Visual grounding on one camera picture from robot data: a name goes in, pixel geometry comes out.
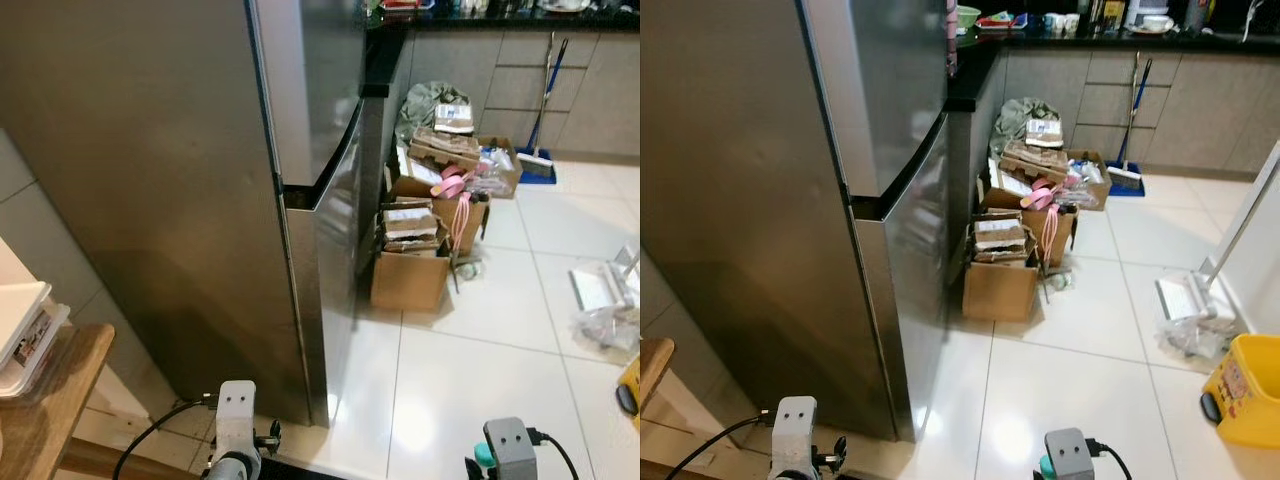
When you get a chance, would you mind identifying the light wooden dining table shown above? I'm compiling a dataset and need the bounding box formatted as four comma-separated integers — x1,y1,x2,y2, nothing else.
640,337,677,413
0,322,117,480

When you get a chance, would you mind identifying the large plain cardboard box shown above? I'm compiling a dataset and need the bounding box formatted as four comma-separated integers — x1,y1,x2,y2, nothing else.
962,260,1041,323
370,250,452,312

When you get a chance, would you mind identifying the yellow plastic bin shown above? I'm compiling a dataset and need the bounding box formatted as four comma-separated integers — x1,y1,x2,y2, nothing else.
1200,333,1280,450
616,355,641,417

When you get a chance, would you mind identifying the stacked flat cardboard box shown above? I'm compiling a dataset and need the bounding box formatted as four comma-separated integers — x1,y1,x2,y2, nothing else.
380,200,448,256
972,215,1041,266

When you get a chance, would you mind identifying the clear plastic bag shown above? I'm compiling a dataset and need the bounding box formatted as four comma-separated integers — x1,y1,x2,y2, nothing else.
1160,310,1241,359
572,300,641,353

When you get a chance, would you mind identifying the white flat floor mop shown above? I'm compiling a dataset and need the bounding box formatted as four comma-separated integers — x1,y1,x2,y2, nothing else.
568,248,641,316
1155,140,1280,326

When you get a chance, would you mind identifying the open brown cardboard box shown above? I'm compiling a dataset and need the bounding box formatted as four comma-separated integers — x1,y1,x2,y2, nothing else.
388,172,491,257
982,185,1079,269

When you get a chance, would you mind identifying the grey steel refrigerator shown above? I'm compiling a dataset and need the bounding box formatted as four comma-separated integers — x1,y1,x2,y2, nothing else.
640,0,951,443
0,0,369,429

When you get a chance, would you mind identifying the folded cardboard pile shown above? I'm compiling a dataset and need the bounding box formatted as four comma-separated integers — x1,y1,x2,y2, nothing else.
408,125,483,173
1000,140,1071,186

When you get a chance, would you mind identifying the small open cardboard box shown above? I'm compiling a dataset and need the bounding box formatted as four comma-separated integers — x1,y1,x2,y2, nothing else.
478,137,523,199
1066,150,1111,212

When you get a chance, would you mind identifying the grey green plastic bag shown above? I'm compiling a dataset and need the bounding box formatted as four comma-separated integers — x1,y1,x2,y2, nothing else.
400,82,473,141
992,97,1063,151

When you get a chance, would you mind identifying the black top kitchen counter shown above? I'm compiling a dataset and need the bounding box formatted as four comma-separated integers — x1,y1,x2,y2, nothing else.
945,10,1280,181
362,0,641,169

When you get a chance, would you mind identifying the white kitchen faucet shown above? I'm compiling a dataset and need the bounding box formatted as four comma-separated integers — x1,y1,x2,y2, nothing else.
1240,0,1269,43

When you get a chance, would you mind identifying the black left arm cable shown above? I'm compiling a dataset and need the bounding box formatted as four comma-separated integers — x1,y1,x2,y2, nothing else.
665,410,781,480
112,396,221,480

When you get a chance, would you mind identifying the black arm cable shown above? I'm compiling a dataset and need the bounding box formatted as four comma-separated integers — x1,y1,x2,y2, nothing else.
112,396,221,480
524,428,581,480
665,410,781,480
1085,438,1133,480

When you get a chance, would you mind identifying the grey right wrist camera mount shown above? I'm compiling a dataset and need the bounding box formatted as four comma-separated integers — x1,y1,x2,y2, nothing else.
1045,428,1096,480
484,418,539,480

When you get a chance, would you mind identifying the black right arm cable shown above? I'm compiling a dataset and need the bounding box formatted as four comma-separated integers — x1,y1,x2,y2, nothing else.
1085,438,1133,480
524,428,581,480

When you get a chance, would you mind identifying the pink plastic strap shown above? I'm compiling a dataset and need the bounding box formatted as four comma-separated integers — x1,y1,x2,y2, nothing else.
1020,182,1067,263
430,168,477,253

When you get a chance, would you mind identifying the blue handled broom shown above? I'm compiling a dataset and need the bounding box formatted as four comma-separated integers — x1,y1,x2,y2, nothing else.
514,38,571,187
1105,55,1154,198

